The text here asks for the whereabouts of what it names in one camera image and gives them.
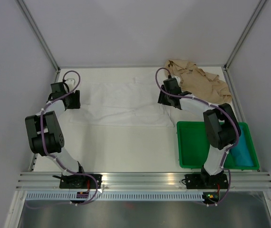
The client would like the white slotted cable duct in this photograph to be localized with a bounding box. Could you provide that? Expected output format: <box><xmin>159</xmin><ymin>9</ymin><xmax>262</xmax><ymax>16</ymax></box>
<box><xmin>26</xmin><ymin>191</ymin><xmax>203</xmax><ymax>201</ymax></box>

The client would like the white t shirt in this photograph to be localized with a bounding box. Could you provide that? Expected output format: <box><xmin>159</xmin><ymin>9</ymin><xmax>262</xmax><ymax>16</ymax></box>
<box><xmin>70</xmin><ymin>75</ymin><xmax>174</xmax><ymax>127</ymax></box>

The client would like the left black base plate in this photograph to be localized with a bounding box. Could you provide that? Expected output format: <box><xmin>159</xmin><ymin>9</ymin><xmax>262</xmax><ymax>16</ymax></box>
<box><xmin>52</xmin><ymin>173</ymin><xmax>102</xmax><ymax>189</ymax></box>

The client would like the green plastic tray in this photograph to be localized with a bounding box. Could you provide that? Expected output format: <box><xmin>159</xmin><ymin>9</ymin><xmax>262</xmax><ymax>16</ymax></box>
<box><xmin>176</xmin><ymin>121</ymin><xmax>260</xmax><ymax>170</ymax></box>

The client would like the right aluminium frame post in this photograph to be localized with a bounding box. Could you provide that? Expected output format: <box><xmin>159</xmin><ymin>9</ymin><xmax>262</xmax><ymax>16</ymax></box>
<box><xmin>224</xmin><ymin>0</ymin><xmax>268</xmax><ymax>71</ymax></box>

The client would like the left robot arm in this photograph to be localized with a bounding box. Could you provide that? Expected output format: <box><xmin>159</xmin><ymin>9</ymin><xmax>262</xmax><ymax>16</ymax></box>
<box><xmin>25</xmin><ymin>82</ymin><xmax>87</xmax><ymax>188</ymax></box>

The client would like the teal rolled t shirt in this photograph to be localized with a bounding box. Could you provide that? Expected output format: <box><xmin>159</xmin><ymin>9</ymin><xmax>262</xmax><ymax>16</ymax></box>
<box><xmin>230</xmin><ymin>133</ymin><xmax>254</xmax><ymax>167</ymax></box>

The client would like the beige t shirt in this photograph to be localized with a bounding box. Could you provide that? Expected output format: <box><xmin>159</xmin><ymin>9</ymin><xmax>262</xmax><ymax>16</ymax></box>
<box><xmin>165</xmin><ymin>59</ymin><xmax>232</xmax><ymax>105</ymax></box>

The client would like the aluminium frame post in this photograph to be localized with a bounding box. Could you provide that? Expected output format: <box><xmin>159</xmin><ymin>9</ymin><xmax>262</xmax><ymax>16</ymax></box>
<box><xmin>15</xmin><ymin>0</ymin><xmax>60</xmax><ymax>72</ymax></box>
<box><xmin>224</xmin><ymin>0</ymin><xmax>268</xmax><ymax>71</ymax></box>

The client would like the aluminium front rail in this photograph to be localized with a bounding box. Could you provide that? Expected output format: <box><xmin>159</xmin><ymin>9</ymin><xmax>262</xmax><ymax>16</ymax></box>
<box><xmin>15</xmin><ymin>172</ymin><xmax>271</xmax><ymax>191</ymax></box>

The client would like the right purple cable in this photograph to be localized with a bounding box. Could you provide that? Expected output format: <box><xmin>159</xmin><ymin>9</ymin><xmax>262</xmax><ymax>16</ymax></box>
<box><xmin>155</xmin><ymin>67</ymin><xmax>242</xmax><ymax>207</ymax></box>

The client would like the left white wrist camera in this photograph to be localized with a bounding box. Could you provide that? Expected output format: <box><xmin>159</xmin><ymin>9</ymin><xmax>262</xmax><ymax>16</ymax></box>
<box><xmin>65</xmin><ymin>78</ymin><xmax>78</xmax><ymax>91</ymax></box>

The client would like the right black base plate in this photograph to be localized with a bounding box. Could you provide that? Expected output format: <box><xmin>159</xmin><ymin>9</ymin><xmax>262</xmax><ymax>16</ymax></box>
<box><xmin>181</xmin><ymin>173</ymin><xmax>229</xmax><ymax>190</ymax></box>

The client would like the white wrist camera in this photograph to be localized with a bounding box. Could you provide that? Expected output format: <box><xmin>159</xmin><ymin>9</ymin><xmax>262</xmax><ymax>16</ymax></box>
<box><xmin>65</xmin><ymin>78</ymin><xmax>78</xmax><ymax>91</ymax></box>
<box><xmin>172</xmin><ymin>76</ymin><xmax>181</xmax><ymax>86</ymax></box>

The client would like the left aluminium frame post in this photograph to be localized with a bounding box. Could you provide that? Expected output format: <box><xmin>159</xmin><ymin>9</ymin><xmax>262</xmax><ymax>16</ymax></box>
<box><xmin>15</xmin><ymin>0</ymin><xmax>60</xmax><ymax>72</ymax></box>

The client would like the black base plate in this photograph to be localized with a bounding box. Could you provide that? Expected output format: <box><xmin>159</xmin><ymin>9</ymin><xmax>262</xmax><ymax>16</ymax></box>
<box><xmin>52</xmin><ymin>173</ymin><xmax>102</xmax><ymax>189</ymax></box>
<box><xmin>181</xmin><ymin>173</ymin><xmax>229</xmax><ymax>190</ymax></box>

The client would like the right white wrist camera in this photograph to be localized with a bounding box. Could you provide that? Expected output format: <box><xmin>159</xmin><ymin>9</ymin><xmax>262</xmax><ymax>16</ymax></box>
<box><xmin>172</xmin><ymin>76</ymin><xmax>181</xmax><ymax>86</ymax></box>

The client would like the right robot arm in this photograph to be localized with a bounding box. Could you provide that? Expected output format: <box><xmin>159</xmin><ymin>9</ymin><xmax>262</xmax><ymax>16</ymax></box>
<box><xmin>158</xmin><ymin>76</ymin><xmax>241</xmax><ymax>189</ymax></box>

